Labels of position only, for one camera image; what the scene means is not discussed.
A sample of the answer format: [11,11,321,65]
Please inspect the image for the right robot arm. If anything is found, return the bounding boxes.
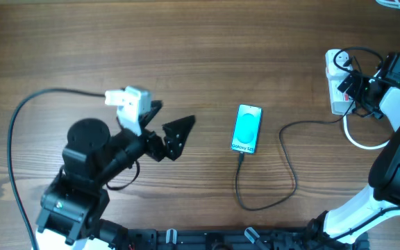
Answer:
[304,53,400,249]

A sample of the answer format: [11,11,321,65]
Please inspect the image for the black USB charging cable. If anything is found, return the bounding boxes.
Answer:
[234,55,357,212]

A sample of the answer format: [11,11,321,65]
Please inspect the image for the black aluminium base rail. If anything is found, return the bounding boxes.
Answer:
[122,228,370,250]

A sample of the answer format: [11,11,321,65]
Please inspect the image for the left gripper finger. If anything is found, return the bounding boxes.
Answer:
[139,100,163,127]
[162,115,196,160]

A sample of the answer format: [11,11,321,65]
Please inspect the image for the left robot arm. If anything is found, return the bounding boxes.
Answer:
[35,101,195,249]

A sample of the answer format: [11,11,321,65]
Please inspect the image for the white power strip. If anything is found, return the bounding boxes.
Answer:
[325,49,351,115]

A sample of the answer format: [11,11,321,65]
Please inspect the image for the black left camera cable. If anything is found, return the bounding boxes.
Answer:
[6,87,106,250]

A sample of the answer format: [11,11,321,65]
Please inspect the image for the teal screen Galaxy smartphone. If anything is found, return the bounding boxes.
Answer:
[231,104,263,154]

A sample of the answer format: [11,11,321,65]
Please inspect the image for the white USB charger plug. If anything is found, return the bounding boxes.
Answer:
[326,56,352,80]

